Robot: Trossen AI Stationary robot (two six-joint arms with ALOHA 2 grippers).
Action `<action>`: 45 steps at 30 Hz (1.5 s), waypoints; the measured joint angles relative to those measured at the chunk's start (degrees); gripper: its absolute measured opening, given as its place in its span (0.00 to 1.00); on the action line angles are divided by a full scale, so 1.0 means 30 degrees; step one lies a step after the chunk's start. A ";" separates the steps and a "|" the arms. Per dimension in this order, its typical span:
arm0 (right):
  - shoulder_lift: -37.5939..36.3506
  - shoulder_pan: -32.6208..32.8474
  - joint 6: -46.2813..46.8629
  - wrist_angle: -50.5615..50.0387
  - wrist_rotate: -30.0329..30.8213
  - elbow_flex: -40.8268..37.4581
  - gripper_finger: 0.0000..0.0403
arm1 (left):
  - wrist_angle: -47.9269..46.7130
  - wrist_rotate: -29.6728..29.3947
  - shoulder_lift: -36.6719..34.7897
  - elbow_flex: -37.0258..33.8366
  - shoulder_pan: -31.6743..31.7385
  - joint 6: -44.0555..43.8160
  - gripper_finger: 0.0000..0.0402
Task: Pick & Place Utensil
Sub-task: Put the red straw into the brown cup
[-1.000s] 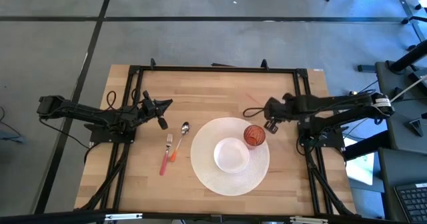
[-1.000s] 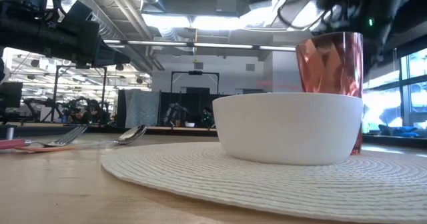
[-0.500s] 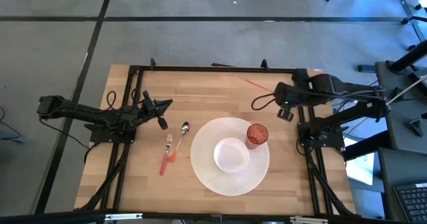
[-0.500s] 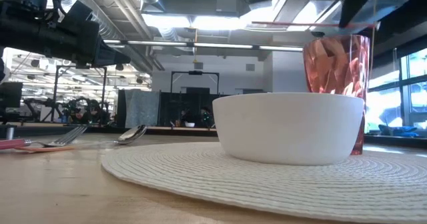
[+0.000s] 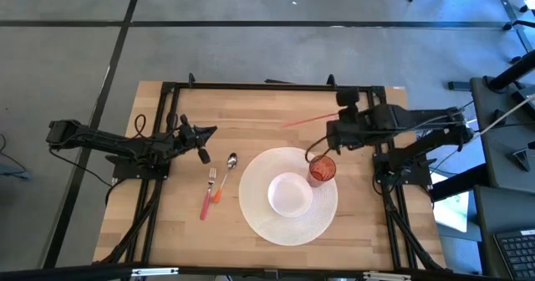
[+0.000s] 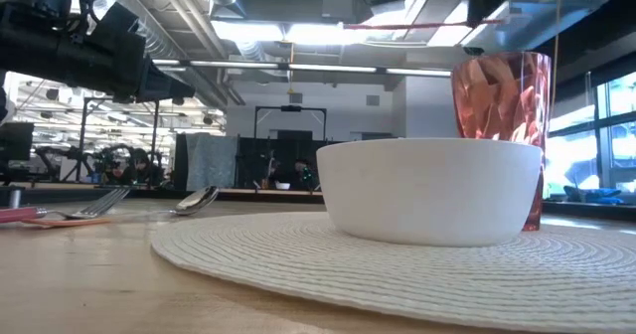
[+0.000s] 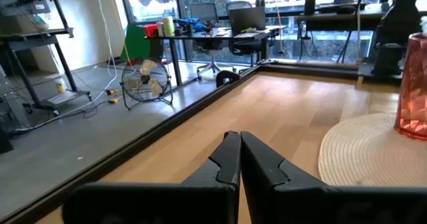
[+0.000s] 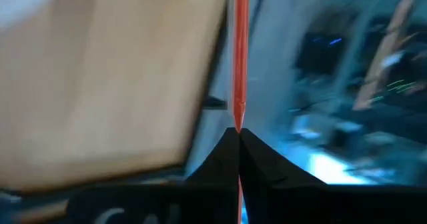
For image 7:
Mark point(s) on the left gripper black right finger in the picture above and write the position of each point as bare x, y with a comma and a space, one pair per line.
300, 204

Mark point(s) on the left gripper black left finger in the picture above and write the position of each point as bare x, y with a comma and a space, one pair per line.
150, 204

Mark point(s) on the red faceted plastic tumbler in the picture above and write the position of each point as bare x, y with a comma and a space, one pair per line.
413, 94

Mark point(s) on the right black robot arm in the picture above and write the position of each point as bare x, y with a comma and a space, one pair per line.
398, 24

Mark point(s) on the white round woven placemat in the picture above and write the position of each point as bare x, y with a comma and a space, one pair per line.
360, 154

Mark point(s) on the yellow power plug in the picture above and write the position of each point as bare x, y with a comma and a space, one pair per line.
115, 100

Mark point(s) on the black floor fan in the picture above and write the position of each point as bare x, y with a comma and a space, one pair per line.
145, 80

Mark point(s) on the white and yellow can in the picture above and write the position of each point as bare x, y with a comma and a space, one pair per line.
61, 86

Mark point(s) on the black arched clamp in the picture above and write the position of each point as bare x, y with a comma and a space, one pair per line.
221, 74

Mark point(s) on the green board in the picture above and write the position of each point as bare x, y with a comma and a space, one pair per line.
135, 44

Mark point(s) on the black equipment cart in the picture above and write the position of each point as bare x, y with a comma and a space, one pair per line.
63, 60

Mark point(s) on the black office chair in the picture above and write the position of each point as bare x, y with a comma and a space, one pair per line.
245, 45

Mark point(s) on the red container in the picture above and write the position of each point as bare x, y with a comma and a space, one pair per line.
151, 30

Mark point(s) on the yellow-green roll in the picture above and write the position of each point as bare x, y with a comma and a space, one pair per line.
168, 25

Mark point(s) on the blue bundle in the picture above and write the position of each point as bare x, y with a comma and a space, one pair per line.
190, 22

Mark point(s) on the long black desk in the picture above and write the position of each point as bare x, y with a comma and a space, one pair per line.
340, 17

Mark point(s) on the black laptop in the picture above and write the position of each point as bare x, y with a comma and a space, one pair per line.
247, 20

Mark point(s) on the gray mesh office chair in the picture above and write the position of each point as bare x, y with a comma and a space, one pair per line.
204, 12

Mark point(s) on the black table edge rail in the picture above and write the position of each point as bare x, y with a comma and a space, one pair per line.
140, 144

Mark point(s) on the window with black frame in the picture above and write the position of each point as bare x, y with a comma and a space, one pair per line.
181, 4

